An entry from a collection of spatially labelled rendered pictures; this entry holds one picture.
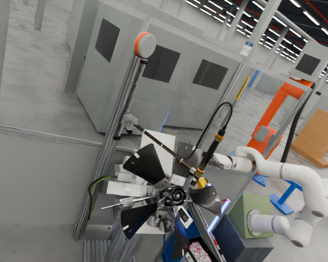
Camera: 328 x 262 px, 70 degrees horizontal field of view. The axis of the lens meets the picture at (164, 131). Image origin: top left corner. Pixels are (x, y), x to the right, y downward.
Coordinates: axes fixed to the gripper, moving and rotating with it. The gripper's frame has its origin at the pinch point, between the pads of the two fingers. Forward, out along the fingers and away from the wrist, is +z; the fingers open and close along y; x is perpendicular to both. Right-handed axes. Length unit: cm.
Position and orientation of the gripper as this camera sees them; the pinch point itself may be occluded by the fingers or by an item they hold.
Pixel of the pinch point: (207, 158)
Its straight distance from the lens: 138.6
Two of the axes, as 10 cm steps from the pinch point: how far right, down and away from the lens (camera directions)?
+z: -8.9, -2.1, -4.1
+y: -2.7, -5.0, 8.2
